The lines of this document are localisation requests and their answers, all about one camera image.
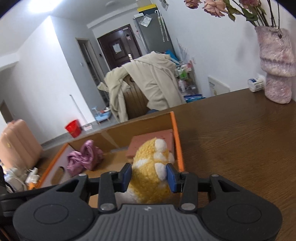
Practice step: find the red plastic bucket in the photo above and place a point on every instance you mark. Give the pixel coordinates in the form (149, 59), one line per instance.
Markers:
(74, 128)

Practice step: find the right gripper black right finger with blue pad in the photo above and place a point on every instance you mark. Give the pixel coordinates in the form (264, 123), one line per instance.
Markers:
(186, 184)

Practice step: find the red cardboard box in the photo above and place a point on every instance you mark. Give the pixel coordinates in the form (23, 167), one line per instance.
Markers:
(113, 141)

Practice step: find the grey refrigerator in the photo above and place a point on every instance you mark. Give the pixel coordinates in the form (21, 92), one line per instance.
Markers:
(153, 34)

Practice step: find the yellow box on refrigerator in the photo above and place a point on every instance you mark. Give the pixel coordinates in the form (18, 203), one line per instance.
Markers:
(148, 7)

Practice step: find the yellow knitted plush toy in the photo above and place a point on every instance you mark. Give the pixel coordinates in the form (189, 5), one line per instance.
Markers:
(149, 184)

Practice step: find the beige jacket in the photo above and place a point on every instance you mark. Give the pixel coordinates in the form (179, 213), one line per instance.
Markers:
(154, 74)

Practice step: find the round ceiling lamp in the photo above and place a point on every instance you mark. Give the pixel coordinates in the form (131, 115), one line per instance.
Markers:
(36, 7)

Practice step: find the pink satin scrunchie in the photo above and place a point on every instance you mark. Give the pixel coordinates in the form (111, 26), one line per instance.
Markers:
(87, 158)

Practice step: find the white charger bundle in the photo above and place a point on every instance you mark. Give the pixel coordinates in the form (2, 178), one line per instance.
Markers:
(21, 180)

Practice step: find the brown wooden chair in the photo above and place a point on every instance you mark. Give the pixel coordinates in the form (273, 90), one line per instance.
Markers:
(135, 100)

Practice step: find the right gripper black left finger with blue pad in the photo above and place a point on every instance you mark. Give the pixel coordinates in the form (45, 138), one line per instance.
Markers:
(110, 183)

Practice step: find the dark brown entrance door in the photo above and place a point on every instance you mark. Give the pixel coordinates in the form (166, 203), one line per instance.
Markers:
(119, 46)

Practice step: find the pink hard-shell suitcase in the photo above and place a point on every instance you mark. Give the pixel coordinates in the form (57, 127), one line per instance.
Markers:
(19, 147)

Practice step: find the pink textured vase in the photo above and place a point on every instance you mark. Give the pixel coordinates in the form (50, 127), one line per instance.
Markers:
(277, 59)

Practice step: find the dried pink flower bouquet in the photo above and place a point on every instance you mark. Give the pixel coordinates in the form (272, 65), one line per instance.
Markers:
(252, 11)

